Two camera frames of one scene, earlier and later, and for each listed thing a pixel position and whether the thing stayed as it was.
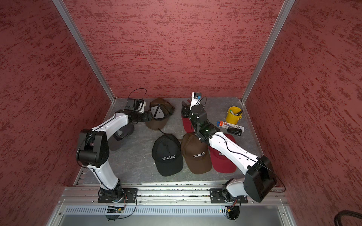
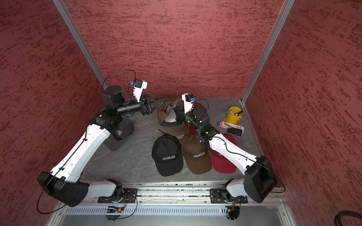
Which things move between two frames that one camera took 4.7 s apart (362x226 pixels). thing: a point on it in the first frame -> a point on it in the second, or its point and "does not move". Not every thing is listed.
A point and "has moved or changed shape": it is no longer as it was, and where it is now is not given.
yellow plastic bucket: x=231 y=118 does not move
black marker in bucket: x=241 y=112 does not move
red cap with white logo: x=221 y=163 does not move
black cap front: x=167 y=154 does not move
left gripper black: x=147 y=116 -> x=147 y=108
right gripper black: x=185 y=110 -> x=180 y=113
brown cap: x=196 y=154 does not move
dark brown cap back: x=160 y=110 has moved or changed shape
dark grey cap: x=121 y=134 does not move
